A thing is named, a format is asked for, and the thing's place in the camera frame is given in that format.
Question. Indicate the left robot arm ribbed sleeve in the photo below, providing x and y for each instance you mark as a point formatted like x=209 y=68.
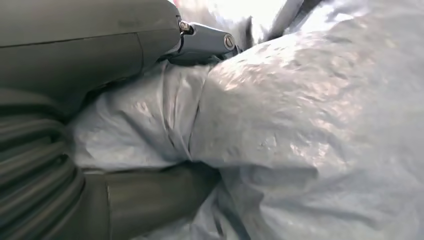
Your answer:
x=30 y=175

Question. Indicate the grey plastic mailer package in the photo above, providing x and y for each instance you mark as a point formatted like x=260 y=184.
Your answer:
x=281 y=116

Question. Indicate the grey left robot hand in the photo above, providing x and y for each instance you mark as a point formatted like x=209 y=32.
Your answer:
x=73 y=49

